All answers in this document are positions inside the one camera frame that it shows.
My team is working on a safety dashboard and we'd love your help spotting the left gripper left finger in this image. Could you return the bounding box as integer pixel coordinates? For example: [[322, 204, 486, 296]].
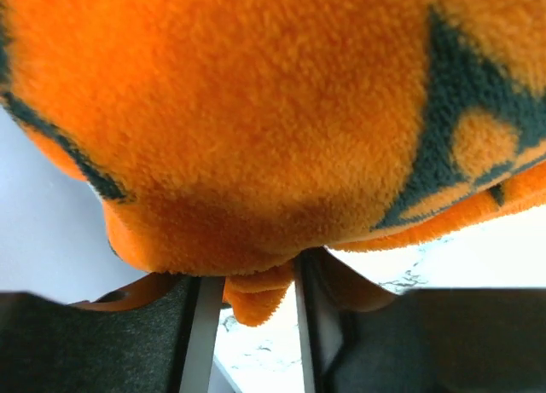
[[1, 275, 224, 392]]

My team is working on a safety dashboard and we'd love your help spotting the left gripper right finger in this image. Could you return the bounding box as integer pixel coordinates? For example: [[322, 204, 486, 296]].
[[295, 248, 545, 392]]

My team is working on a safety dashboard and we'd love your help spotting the orange patterned fleece pillowcase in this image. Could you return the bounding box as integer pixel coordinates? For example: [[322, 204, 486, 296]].
[[1, 0, 545, 326]]

